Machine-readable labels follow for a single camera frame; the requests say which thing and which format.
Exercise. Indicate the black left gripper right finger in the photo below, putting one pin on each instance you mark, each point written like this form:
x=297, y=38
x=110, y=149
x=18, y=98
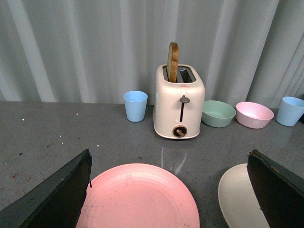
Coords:
x=279, y=192

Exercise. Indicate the pink bowl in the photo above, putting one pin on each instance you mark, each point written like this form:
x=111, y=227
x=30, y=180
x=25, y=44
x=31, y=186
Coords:
x=253, y=115

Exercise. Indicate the light blue cup left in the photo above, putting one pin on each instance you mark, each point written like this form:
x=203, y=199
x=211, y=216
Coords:
x=135, y=105

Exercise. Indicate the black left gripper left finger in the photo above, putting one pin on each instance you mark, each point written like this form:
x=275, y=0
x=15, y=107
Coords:
x=54, y=203

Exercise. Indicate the cream toaster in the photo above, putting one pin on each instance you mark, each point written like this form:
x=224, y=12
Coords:
x=178, y=106

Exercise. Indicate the light blue cup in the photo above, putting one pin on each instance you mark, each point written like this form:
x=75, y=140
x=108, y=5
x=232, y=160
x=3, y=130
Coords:
x=290, y=111
x=135, y=105

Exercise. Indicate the light blue cup right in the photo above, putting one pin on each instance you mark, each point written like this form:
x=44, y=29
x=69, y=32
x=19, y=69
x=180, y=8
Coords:
x=290, y=111

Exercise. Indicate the green bowl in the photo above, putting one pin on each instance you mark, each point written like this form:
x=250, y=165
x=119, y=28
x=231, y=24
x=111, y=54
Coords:
x=217, y=114

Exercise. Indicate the pink plate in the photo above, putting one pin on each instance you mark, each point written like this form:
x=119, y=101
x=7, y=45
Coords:
x=138, y=196

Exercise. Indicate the cream plate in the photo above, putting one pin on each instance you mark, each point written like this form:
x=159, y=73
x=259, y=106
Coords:
x=237, y=200

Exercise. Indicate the bread slice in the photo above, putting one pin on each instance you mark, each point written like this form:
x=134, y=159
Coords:
x=172, y=62

